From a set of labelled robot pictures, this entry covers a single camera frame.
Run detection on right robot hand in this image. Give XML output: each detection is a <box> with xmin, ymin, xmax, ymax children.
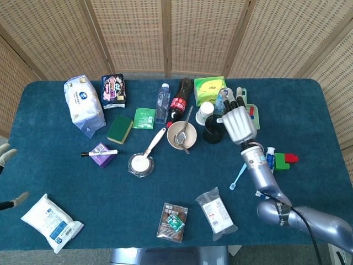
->
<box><xmin>216</xmin><ymin>87</ymin><xmax>258</xmax><ymax>146</ymax></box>

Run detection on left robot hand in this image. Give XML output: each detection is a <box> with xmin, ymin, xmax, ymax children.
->
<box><xmin>0</xmin><ymin>142</ymin><xmax>30</xmax><ymax>212</ymax></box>

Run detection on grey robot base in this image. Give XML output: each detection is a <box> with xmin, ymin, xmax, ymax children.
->
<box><xmin>110</xmin><ymin>246</ymin><xmax>229</xmax><ymax>265</ymax></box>

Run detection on black cup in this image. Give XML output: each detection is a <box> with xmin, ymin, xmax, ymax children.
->
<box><xmin>203</xmin><ymin>114</ymin><xmax>228</xmax><ymax>145</ymax></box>

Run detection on black white pen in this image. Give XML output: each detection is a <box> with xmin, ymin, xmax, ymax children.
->
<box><xmin>81</xmin><ymin>149</ymin><xmax>119</xmax><ymax>158</ymax></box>

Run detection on light green dustpan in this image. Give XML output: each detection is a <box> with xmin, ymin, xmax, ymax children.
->
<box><xmin>240</xmin><ymin>88</ymin><xmax>261</xmax><ymax>130</ymax></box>

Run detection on teal drink can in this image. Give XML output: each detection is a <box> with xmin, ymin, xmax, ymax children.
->
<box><xmin>214</xmin><ymin>87</ymin><xmax>230</xmax><ymax>116</ymax></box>

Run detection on white paper cup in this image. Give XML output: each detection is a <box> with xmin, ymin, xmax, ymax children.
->
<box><xmin>195</xmin><ymin>101</ymin><xmax>215</xmax><ymax>126</ymax></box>

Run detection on green tissue box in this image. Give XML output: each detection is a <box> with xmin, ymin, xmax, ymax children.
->
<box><xmin>194</xmin><ymin>76</ymin><xmax>227</xmax><ymax>107</ymax></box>

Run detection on white blue toothpaste tube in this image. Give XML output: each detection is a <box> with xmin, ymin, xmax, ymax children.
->
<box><xmin>255</xmin><ymin>146</ymin><xmax>277</xmax><ymax>198</ymax></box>

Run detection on beige bowl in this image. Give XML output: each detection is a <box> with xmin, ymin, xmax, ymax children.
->
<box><xmin>166</xmin><ymin>120</ymin><xmax>198</xmax><ymax>150</ymax></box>

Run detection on light blue toothbrush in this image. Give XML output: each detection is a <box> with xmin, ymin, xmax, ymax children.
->
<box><xmin>229</xmin><ymin>163</ymin><xmax>247</xmax><ymax>191</ymax></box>

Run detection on green toy block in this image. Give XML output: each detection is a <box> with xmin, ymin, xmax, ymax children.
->
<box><xmin>274</xmin><ymin>152</ymin><xmax>291</xmax><ymax>172</ymax></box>

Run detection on metal spoon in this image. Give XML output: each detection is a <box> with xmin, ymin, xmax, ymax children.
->
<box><xmin>174</xmin><ymin>105</ymin><xmax>194</xmax><ymax>155</ymax></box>

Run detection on cola bottle red label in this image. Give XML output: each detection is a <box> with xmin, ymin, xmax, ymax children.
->
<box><xmin>166</xmin><ymin>77</ymin><xmax>194</xmax><ymax>128</ymax></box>

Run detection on clear water bottle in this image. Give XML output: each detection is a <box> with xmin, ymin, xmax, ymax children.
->
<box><xmin>154</xmin><ymin>83</ymin><xmax>172</xmax><ymax>124</ymax></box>

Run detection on white wet wipes pack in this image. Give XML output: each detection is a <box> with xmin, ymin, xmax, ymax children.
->
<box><xmin>20</xmin><ymin>193</ymin><xmax>85</xmax><ymax>254</ymax></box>

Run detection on white tissue pack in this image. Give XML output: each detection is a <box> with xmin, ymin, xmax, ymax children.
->
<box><xmin>63</xmin><ymin>74</ymin><xmax>107</xmax><ymax>139</ymax></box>

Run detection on clear pack white pads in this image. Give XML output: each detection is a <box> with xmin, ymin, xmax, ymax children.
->
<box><xmin>195</xmin><ymin>187</ymin><xmax>239</xmax><ymax>241</ymax></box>

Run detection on green sachet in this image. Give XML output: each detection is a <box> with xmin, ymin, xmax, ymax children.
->
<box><xmin>132</xmin><ymin>107</ymin><xmax>157</xmax><ymax>130</ymax></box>

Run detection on purple box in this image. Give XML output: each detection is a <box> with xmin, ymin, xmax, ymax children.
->
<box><xmin>90</xmin><ymin>142</ymin><xmax>116</xmax><ymax>168</ymax></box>

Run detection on blue carpet table cover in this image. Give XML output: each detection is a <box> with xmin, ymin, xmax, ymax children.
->
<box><xmin>0</xmin><ymin>78</ymin><xmax>353</xmax><ymax>251</ymax></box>

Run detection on green yellow sponge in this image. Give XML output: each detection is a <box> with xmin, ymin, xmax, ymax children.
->
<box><xmin>106</xmin><ymin>114</ymin><xmax>133</xmax><ymax>145</ymax></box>

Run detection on dark blue snack packet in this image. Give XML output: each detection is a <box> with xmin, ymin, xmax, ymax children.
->
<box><xmin>100</xmin><ymin>73</ymin><xmax>128</xmax><ymax>110</ymax></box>

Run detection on brown sachet pack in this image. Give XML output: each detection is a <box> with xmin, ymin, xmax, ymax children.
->
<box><xmin>156</xmin><ymin>203</ymin><xmax>189</xmax><ymax>243</ymax></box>

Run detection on wooden rattan folding screen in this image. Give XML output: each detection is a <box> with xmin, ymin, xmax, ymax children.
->
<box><xmin>0</xmin><ymin>0</ymin><xmax>353</xmax><ymax>151</ymax></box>

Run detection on white handled round brush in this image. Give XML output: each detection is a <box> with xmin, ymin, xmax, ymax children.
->
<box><xmin>127</xmin><ymin>127</ymin><xmax>167</xmax><ymax>178</ymax></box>

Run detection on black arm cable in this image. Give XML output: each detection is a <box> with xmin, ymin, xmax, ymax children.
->
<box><xmin>260</xmin><ymin>193</ymin><xmax>323</xmax><ymax>265</ymax></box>

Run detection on white metal frame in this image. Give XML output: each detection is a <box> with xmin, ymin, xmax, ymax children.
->
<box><xmin>328</xmin><ymin>242</ymin><xmax>353</xmax><ymax>265</ymax></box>

